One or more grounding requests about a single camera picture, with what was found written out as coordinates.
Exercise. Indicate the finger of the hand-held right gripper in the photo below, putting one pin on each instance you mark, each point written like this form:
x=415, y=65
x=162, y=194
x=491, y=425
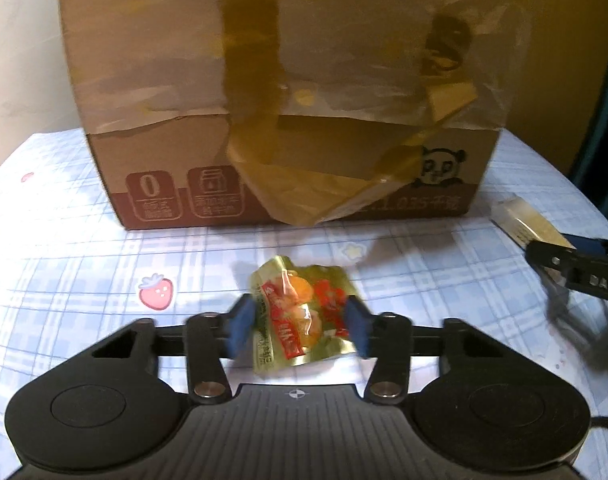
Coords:
x=591, y=245
x=548, y=255

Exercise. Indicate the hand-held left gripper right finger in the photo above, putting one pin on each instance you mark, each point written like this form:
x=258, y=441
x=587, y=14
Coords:
x=360, y=327

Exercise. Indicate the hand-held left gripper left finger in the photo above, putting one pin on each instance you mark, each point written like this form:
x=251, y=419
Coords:
x=239, y=325

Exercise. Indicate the pale cracker packet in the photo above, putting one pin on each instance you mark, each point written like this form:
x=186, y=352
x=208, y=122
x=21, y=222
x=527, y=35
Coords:
x=523, y=215

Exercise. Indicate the green orange snack packet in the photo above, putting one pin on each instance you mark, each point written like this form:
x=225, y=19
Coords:
x=294, y=285

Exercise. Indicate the brown cardboard box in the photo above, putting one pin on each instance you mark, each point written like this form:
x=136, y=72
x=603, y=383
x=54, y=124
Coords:
x=184, y=160

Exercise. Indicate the plaid tablecloth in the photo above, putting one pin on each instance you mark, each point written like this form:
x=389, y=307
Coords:
x=84, y=240

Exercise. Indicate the wooden panel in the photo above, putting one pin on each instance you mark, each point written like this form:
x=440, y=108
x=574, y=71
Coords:
x=548, y=60

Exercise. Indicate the clear plastic box liner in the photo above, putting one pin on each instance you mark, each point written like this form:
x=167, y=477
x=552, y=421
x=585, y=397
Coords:
x=134, y=35

